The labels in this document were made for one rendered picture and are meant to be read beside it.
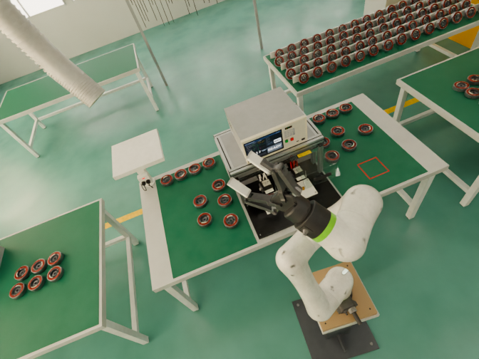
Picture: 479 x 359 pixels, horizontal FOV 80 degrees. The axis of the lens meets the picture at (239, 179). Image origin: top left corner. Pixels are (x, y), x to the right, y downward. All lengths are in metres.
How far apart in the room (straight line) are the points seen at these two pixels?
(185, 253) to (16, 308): 1.26
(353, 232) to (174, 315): 2.21
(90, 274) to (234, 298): 1.16
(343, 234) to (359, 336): 1.80
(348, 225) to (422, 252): 2.09
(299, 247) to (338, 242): 0.42
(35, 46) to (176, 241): 1.48
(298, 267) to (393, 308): 1.54
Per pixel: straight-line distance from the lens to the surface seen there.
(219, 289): 2.73
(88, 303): 2.31
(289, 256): 1.18
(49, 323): 2.45
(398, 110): 3.32
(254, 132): 1.78
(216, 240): 2.05
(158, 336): 2.83
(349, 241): 0.80
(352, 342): 2.53
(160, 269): 2.12
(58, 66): 2.17
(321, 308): 1.48
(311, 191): 2.10
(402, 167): 2.35
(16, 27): 2.17
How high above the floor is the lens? 2.50
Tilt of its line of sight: 50 degrees down
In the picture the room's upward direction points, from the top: 19 degrees counter-clockwise
